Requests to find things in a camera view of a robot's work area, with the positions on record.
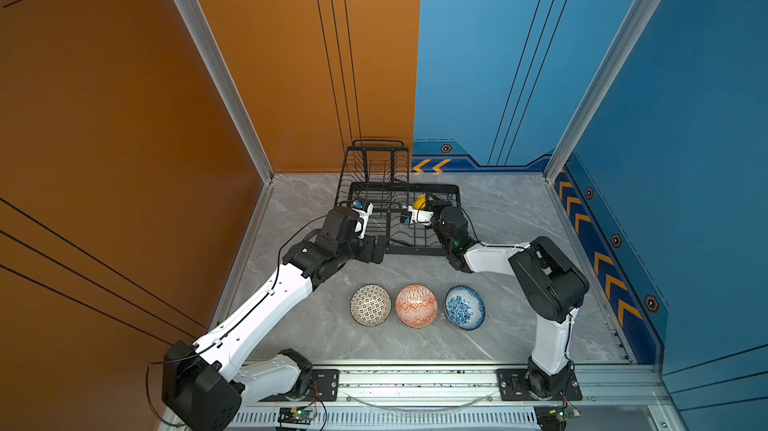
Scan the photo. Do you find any yellow bowl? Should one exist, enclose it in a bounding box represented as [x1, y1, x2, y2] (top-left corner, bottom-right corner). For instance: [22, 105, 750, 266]
[413, 194, 428, 211]

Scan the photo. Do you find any black white patterned bowl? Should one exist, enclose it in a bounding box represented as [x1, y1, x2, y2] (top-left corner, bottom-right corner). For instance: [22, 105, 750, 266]
[350, 284, 392, 327]

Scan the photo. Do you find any orange white patterned bowl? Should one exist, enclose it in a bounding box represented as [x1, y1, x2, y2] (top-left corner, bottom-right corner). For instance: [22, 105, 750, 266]
[395, 285, 438, 329]

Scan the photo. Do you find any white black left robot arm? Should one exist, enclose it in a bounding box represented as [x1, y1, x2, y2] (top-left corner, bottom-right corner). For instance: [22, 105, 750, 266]
[158, 199, 385, 430]

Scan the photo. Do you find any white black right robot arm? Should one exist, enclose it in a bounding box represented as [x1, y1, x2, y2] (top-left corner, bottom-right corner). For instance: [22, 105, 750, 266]
[400, 201, 589, 401]

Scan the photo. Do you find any blue white floral bowl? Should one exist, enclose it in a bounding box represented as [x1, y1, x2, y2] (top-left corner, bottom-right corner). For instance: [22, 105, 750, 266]
[444, 285, 486, 331]

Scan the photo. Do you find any left green circuit board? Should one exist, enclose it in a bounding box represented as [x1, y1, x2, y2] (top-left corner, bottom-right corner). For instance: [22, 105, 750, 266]
[277, 407, 317, 428]

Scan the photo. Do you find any green circuit board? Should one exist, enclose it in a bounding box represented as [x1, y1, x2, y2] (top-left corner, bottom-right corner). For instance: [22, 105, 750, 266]
[534, 407, 582, 431]
[277, 407, 317, 428]

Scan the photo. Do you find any right green circuit board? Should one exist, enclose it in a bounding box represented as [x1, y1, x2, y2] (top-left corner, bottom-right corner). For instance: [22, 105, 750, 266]
[534, 407, 582, 431]

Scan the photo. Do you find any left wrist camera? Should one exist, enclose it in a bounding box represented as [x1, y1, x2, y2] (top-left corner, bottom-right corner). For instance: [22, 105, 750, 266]
[350, 197, 374, 239]

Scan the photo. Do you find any black wire dish rack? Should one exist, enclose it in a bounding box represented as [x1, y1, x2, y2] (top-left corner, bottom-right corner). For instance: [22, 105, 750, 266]
[335, 139, 461, 256]

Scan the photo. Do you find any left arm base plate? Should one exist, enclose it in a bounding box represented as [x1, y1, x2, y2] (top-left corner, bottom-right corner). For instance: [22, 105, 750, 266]
[262, 368, 340, 403]

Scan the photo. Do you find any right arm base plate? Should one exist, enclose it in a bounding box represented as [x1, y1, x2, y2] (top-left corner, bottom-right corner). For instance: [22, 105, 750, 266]
[496, 366, 583, 402]

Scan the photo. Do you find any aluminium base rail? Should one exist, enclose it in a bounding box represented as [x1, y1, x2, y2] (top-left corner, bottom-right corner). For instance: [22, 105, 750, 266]
[162, 363, 684, 430]

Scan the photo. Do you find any aluminium corner post left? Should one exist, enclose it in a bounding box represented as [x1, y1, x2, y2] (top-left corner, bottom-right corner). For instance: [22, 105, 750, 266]
[173, 0, 274, 185]

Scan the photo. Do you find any aluminium corner post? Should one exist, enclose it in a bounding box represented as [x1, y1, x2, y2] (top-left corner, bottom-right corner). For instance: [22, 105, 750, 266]
[173, 0, 274, 185]
[543, 0, 662, 185]

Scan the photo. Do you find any aluminium corner post right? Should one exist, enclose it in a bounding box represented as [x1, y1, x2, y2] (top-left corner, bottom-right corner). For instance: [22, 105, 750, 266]
[543, 0, 662, 185]

